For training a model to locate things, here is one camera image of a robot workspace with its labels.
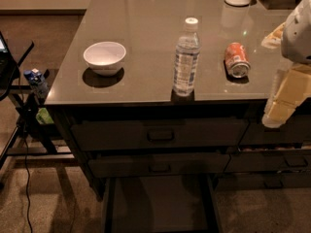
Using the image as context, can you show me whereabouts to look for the green packet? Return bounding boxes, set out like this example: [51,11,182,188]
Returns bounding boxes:
[36,108,53,124]

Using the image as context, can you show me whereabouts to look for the orange soda can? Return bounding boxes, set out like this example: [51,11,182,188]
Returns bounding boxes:
[225,43,250,79]

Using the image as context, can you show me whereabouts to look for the white and yellow gripper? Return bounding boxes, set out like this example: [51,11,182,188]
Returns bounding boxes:
[261,63,311,128]

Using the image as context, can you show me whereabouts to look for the blue capped small bottle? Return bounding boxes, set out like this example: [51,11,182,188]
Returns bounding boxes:
[23,69,49,100]

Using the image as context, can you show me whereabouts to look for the dark drawer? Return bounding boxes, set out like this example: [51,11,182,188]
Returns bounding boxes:
[240,115,311,145]
[71,117,248,151]
[225,150,311,173]
[101,174,223,233]
[216,173,311,190]
[88,152,229,178]

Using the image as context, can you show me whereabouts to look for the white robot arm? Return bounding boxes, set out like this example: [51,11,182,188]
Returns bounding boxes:
[261,0,311,128]

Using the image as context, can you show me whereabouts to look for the black cable on floor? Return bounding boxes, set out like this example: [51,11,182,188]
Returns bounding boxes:
[22,136,34,233]

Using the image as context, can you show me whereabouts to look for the clear plastic water bottle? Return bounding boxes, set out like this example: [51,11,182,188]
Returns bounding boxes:
[173,17,201,97]

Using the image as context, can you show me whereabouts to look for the dark drawer cabinet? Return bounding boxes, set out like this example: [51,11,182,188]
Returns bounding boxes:
[50,100,310,196]

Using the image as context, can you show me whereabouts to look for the black side stand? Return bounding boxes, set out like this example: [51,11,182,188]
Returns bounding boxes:
[0,40,70,167]

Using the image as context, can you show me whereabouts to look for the bag of brown snacks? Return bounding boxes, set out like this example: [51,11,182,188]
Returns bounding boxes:
[261,23,285,49]

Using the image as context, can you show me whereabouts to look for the white ceramic bowl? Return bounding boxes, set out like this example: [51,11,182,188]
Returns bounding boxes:
[84,42,127,77]

